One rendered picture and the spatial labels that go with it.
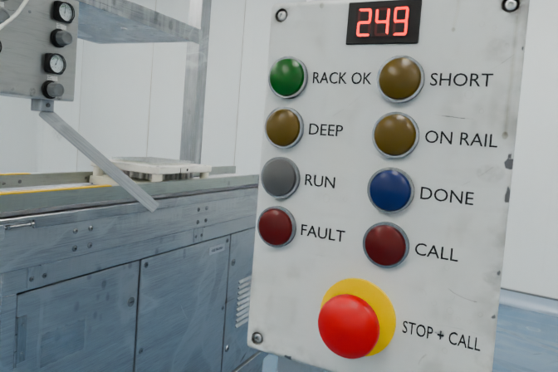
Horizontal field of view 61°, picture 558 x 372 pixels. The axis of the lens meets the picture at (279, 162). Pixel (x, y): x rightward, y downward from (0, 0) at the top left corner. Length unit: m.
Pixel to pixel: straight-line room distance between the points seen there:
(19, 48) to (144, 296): 0.73
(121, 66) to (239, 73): 1.65
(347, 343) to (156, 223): 0.99
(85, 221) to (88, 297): 0.21
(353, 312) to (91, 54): 5.95
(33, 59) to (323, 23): 0.68
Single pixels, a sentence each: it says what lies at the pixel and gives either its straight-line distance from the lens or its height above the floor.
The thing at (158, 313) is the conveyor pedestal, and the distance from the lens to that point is 1.44.
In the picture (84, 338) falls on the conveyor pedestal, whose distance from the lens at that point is 1.26.
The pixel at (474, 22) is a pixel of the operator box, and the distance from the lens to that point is 0.32.
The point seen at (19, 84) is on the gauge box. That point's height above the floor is 1.09.
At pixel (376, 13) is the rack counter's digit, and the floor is 1.12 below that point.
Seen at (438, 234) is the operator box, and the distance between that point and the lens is 0.32.
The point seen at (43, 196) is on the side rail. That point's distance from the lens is 1.01.
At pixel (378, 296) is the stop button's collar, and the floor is 0.93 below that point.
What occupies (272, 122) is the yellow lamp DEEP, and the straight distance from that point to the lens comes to 0.34.
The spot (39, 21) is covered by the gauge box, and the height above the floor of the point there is 1.20.
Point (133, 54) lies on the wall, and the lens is 5.63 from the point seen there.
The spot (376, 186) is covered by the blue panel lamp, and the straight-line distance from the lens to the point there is 0.32.
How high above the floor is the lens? 1.03
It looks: 3 degrees down
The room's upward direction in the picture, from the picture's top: 4 degrees clockwise
